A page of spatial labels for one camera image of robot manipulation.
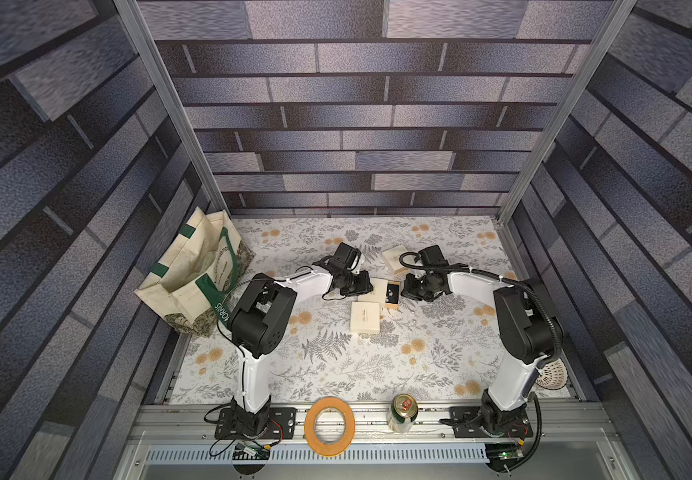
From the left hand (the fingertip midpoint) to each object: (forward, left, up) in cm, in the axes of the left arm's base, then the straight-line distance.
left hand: (373, 286), depth 94 cm
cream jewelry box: (-1, -3, -2) cm, 4 cm away
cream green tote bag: (-10, +49, +16) cm, 52 cm away
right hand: (+1, -10, -4) cm, 11 cm away
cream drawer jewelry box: (-10, +3, -3) cm, 10 cm away
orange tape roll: (-42, +15, -3) cm, 45 cm away
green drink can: (-37, -5, +6) cm, 38 cm away
